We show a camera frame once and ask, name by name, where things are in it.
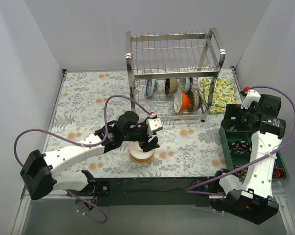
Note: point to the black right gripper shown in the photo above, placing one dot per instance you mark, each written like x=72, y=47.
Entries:
x=232, y=117

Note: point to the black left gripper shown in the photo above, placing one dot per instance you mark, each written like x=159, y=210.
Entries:
x=147, y=139

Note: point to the white bowl of stack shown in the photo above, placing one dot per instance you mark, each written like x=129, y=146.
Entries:
x=136, y=151

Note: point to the beige top bowl of stack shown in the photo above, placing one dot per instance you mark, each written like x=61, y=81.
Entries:
x=195, y=101

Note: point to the orange white bowl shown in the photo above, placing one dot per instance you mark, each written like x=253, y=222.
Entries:
x=181, y=102

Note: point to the blue patterned bowl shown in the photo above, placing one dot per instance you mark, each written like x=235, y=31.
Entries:
x=195, y=85

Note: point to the blue white floral bowl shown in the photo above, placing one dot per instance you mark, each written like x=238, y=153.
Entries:
x=152, y=86

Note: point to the celadon green bowl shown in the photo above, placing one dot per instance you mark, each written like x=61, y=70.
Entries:
x=185, y=84

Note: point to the black glossy bowl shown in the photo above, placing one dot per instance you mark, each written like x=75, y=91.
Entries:
x=171, y=86

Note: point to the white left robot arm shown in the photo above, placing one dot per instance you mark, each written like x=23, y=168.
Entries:
x=43, y=173

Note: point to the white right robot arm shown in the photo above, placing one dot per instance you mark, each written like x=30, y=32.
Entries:
x=252, y=199

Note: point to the stainless steel dish rack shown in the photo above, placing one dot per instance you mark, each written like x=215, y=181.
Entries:
x=172, y=55

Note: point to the yellow bottom bowl of stack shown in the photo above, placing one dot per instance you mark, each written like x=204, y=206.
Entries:
x=142, y=161

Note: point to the green compartment tray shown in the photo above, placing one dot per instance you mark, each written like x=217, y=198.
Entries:
x=232, y=159

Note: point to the black floral rolled tie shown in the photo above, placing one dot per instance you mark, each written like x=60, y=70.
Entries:
x=240, y=147

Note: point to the lemon print folded cloth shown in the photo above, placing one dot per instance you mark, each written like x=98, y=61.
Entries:
x=224, y=93

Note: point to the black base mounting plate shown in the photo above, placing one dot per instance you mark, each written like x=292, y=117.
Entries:
x=104, y=192

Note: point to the black pink rolled tie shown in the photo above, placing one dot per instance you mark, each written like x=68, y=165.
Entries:
x=241, y=173

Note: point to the black orange rolled tie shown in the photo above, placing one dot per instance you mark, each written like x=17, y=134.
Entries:
x=279, y=173

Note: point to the floral patterned table mat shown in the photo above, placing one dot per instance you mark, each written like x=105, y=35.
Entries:
x=100, y=127

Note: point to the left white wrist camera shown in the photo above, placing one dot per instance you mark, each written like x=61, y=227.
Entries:
x=154, y=124

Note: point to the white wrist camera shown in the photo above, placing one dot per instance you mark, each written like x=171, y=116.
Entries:
x=249, y=96
x=154, y=124

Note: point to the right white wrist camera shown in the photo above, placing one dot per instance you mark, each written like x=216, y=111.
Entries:
x=249, y=96

